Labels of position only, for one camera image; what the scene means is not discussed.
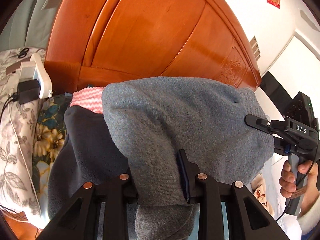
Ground grey sweatpants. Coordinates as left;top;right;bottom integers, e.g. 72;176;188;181
102;77;274;239

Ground person's right hand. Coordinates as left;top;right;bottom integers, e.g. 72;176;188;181
278;159;320;214

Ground cream fox print garment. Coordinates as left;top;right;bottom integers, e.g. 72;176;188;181
251;174;274;216

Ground dark grey folded garment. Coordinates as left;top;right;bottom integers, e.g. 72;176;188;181
48;106;129;218

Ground teal floral bed blanket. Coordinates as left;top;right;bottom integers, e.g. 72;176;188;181
31;93;73;201

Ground grey floral pillow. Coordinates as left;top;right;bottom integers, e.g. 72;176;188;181
1;48;45;222

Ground pink white chevron cloth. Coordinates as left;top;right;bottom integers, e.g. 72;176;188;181
70;87;104;114

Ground black power adapter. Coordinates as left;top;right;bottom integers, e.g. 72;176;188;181
17;79;41;105

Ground white power strip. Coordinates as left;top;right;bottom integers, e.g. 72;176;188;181
19;53;53;99

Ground black scissors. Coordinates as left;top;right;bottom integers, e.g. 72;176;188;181
17;48;30;59

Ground orange wooden headboard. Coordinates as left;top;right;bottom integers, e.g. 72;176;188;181
44;0;261;94

